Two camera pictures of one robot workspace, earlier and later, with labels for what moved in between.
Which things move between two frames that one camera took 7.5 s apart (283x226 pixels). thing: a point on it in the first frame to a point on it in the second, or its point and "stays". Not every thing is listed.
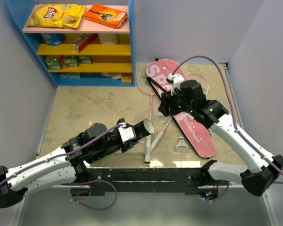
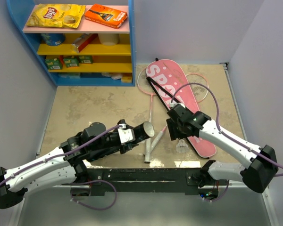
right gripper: x=167 y=102 to x=174 y=133
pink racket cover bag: x=198 y=134 stays
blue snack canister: x=53 y=39 stays
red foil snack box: x=83 y=42 stays
